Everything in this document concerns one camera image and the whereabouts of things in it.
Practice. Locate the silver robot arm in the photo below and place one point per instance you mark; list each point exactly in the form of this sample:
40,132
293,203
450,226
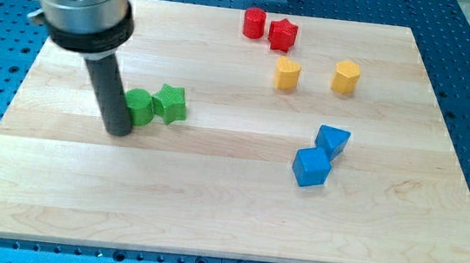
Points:
92,28

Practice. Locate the green star block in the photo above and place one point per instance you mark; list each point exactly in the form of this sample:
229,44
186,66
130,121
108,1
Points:
169,104

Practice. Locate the yellow heart block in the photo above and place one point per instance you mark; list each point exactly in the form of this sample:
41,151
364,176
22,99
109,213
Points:
286,75

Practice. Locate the red star block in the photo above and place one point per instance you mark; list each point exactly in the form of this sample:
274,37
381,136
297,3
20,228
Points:
282,35

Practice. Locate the wooden board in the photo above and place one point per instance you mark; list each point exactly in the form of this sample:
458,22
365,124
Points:
221,183

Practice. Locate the blue cube block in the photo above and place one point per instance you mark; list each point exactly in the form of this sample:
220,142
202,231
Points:
311,166

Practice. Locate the blue triangle block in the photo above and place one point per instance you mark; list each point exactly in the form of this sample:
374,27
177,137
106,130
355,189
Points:
332,140

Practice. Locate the green cylinder block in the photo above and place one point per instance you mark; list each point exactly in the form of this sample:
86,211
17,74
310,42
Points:
140,105

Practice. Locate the red cylinder block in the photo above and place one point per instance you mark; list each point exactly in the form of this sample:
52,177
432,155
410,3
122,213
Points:
254,23

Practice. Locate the yellow pentagon block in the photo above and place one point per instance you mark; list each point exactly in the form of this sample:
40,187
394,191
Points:
345,77

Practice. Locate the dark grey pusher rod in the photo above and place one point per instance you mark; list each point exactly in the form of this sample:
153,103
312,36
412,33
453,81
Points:
109,92

